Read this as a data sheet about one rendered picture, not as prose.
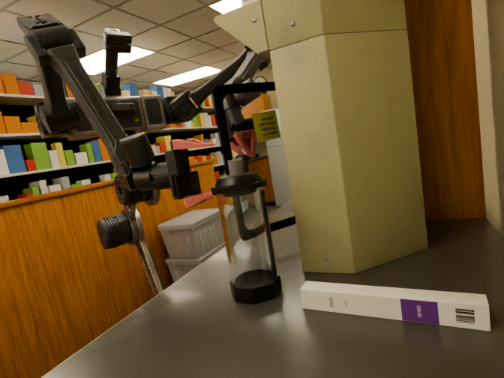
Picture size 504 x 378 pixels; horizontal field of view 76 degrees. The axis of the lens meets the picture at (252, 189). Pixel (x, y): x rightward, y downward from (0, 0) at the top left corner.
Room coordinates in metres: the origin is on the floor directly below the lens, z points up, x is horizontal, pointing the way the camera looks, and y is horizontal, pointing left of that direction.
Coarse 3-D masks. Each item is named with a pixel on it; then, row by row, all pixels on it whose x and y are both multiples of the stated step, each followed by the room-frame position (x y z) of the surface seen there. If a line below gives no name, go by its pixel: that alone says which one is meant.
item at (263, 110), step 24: (240, 96) 0.84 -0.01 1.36; (264, 96) 0.88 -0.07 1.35; (216, 120) 0.81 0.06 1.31; (240, 120) 0.84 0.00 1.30; (264, 120) 0.87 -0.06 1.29; (240, 144) 0.83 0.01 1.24; (264, 144) 0.86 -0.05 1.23; (264, 168) 0.86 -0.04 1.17; (288, 192) 0.89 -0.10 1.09; (288, 216) 0.88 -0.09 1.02
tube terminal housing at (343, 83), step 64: (320, 0) 0.62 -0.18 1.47; (384, 0) 0.67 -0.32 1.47; (320, 64) 0.63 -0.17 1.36; (384, 64) 0.66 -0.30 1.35; (320, 128) 0.64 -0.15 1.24; (384, 128) 0.66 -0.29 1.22; (320, 192) 0.64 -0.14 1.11; (384, 192) 0.65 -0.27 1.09; (320, 256) 0.65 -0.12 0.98; (384, 256) 0.65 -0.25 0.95
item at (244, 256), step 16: (240, 192) 0.56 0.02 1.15; (256, 192) 0.58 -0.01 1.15; (224, 208) 0.58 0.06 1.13; (240, 208) 0.57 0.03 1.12; (256, 208) 0.58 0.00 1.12; (224, 224) 0.59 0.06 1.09; (240, 224) 0.57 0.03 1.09; (256, 224) 0.57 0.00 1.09; (224, 240) 0.60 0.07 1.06; (240, 240) 0.57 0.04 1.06; (256, 240) 0.57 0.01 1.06; (240, 256) 0.57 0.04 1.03; (256, 256) 0.57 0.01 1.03; (240, 272) 0.57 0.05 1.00; (256, 272) 0.57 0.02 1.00; (272, 272) 0.59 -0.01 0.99
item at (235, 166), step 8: (232, 160) 0.60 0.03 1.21; (240, 160) 0.60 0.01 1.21; (232, 168) 0.60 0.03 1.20; (240, 168) 0.60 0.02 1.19; (224, 176) 0.62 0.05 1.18; (232, 176) 0.59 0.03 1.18; (240, 176) 0.58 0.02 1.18; (248, 176) 0.58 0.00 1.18; (256, 176) 0.59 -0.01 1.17; (216, 184) 0.60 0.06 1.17; (224, 184) 0.58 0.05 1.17; (232, 184) 0.57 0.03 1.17
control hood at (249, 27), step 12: (228, 12) 0.71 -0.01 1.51; (240, 12) 0.69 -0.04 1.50; (252, 12) 0.68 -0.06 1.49; (228, 24) 0.71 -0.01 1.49; (240, 24) 0.70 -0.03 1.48; (252, 24) 0.68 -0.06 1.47; (264, 24) 0.67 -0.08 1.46; (240, 36) 0.70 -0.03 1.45; (252, 36) 0.69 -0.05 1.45; (264, 36) 0.67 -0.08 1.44; (252, 48) 0.69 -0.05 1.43; (264, 48) 0.68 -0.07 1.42
